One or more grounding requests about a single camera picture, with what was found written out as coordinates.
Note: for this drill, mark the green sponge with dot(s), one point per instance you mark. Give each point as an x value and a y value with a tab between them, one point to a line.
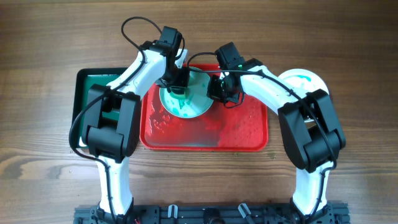
176	96

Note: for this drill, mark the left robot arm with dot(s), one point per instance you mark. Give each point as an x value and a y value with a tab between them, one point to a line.
111	117

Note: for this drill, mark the white plate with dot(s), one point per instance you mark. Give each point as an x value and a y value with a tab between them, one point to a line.
303	79
196	103

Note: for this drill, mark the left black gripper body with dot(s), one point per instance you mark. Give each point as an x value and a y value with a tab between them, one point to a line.
178	78

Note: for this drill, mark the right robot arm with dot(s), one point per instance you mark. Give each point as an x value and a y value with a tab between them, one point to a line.
311	132

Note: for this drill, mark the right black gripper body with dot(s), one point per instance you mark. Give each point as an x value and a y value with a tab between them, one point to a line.
219	89

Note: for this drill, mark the black aluminium base frame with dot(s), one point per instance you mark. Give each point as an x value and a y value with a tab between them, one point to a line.
243	213

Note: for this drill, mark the red tray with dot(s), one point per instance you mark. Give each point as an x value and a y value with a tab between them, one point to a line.
221	128

